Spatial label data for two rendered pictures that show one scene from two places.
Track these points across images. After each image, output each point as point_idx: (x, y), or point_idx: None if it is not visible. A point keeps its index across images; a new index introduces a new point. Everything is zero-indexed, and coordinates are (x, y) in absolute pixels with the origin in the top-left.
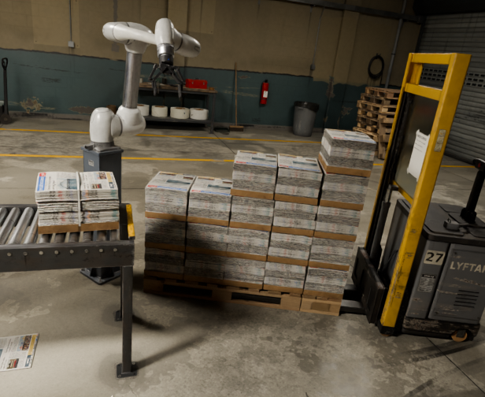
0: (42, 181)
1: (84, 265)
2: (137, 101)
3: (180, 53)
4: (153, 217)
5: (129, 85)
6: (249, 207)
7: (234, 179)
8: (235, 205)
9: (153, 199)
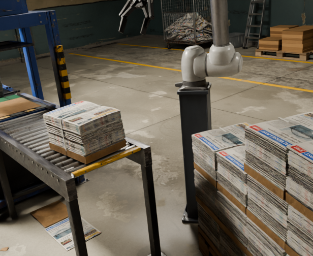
0: (64, 107)
1: (49, 184)
2: (225, 37)
3: None
4: (197, 170)
5: (212, 20)
6: (263, 199)
7: (246, 151)
8: (250, 189)
9: (196, 151)
